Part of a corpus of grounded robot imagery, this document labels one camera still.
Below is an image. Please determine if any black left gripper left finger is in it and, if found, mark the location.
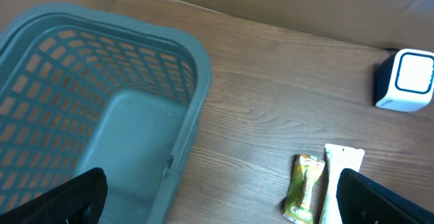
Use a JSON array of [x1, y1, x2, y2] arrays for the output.
[[1, 168, 108, 224]]

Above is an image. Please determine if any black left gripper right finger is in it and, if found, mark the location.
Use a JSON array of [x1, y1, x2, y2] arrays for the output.
[[336, 168, 433, 224]]

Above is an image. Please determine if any white tube with gold cap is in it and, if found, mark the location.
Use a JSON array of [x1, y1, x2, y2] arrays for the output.
[[319, 143, 365, 224]]

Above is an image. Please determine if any yellow green Pokka drink pouch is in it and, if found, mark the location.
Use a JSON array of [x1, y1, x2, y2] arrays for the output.
[[283, 154, 326, 224]]

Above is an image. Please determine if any white barcode scanner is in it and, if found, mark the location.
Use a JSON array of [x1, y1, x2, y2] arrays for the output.
[[374, 48, 433, 112]]

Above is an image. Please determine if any grey plastic shopping basket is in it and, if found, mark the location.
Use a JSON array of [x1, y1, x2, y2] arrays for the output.
[[1, 2, 212, 223]]

